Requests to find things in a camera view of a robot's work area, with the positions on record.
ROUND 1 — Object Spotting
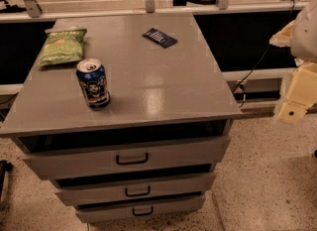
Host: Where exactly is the grey metal railing frame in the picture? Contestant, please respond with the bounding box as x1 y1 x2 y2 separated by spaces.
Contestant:
0 0 317 23

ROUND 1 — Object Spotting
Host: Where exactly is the middle grey drawer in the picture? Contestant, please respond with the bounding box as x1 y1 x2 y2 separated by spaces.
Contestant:
55 173 215 206

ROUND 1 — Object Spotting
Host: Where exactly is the top grey drawer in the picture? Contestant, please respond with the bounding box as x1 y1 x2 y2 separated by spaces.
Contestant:
23 135 230 180

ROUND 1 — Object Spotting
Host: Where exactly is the bottom grey drawer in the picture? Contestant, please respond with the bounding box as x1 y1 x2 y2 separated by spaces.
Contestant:
75 193 205 223

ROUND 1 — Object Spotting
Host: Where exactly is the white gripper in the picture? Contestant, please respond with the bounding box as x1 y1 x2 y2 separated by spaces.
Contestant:
269 0 317 124

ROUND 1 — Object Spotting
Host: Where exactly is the black cable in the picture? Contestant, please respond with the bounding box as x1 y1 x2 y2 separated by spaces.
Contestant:
231 0 296 109

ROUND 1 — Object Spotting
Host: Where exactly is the green chip bag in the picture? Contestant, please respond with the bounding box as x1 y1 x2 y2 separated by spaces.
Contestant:
38 27 87 66

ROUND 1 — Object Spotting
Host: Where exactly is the blue pepsi can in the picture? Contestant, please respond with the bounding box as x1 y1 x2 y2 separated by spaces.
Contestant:
76 58 111 109

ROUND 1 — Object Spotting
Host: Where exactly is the dark blue rxbar wrapper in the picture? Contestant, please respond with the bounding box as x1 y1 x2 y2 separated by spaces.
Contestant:
144 28 177 49

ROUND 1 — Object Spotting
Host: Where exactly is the grey drawer cabinet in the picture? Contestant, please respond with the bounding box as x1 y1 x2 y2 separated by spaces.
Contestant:
1 14 240 211

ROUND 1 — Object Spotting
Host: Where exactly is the grey drawer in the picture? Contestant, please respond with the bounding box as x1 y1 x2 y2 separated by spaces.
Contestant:
75 193 205 223
55 173 215 206
23 135 230 180

